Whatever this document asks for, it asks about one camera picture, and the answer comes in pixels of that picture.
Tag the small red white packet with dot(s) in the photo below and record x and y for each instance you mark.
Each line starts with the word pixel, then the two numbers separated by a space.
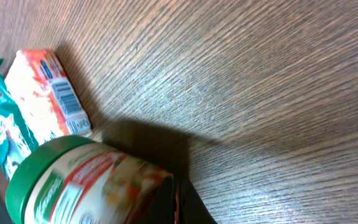
pixel 45 96

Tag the green 3M product pouch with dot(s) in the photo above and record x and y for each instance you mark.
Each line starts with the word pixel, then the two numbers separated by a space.
pixel 17 141

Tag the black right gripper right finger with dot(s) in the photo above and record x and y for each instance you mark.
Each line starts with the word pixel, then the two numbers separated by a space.
pixel 177 202

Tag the green lid white jar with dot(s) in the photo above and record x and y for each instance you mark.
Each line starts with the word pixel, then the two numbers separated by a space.
pixel 73 179

